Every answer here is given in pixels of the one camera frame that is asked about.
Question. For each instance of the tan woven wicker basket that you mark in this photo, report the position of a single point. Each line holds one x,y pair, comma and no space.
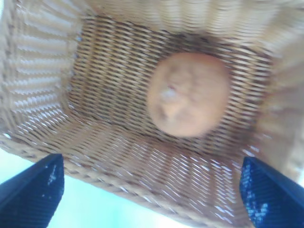
107,83

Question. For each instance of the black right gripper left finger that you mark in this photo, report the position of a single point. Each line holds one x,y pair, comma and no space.
31,197

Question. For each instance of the bumpy orange fruit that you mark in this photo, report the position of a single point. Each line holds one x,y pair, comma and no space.
190,95

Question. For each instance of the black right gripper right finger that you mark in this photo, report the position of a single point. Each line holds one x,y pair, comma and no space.
275,199

